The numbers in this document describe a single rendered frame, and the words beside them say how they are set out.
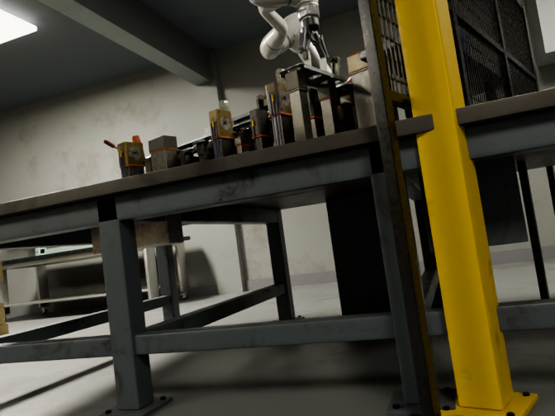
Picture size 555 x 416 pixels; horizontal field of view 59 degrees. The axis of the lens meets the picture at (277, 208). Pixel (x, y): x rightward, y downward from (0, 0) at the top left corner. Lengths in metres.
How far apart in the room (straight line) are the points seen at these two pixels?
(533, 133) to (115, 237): 1.18
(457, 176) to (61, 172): 6.28
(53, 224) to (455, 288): 1.23
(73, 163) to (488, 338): 6.23
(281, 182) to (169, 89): 5.00
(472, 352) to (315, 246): 4.16
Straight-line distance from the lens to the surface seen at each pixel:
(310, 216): 5.32
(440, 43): 1.27
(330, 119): 1.74
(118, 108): 6.64
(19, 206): 1.79
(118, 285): 1.59
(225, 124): 2.12
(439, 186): 1.21
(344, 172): 1.28
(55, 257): 5.89
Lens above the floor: 0.43
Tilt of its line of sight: 5 degrees up
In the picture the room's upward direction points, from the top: 8 degrees counter-clockwise
